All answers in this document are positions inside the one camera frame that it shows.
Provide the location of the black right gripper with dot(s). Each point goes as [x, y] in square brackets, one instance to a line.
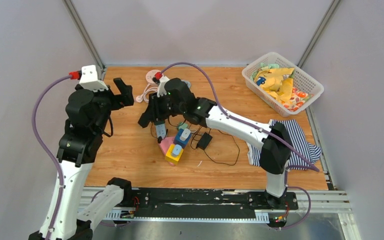
[156, 115]

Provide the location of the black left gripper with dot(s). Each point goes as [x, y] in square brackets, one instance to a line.
[125, 99]

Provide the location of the blue cube power socket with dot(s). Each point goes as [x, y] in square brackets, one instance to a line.
[180, 142]

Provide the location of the white USB charger plug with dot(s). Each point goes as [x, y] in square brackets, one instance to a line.
[185, 134]

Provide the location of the light blue small charger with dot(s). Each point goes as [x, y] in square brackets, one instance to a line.
[176, 151]

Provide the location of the yellow cube power socket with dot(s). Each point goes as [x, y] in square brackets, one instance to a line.
[171, 160]

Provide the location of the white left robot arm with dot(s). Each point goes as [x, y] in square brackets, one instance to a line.
[75, 157]

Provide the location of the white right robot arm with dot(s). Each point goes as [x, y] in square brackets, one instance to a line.
[274, 142]

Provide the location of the light blue power strip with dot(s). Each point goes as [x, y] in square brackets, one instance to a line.
[161, 130]

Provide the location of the pink triangular power socket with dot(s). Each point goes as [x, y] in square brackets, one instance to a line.
[166, 145]

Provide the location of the round pink power socket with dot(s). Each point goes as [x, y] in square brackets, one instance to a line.
[150, 75]

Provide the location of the green USB charger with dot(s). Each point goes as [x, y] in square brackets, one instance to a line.
[183, 126]

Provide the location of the black power adapter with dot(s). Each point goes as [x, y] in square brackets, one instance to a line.
[204, 141]

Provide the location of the yellow cloth in basket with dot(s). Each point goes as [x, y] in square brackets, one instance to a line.
[277, 82]

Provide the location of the floral cloth in basket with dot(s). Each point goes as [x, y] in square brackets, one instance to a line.
[297, 100]

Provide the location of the white plastic basket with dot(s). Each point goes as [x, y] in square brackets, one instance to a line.
[302, 81]

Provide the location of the blue striped shirt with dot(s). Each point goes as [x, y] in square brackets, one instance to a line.
[310, 151]

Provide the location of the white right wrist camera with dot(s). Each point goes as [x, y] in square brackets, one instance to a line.
[161, 86]

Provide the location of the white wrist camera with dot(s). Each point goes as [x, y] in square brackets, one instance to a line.
[161, 86]
[91, 79]

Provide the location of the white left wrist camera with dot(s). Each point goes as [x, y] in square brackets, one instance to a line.
[91, 79]

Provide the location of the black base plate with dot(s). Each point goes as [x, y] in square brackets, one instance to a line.
[205, 204]

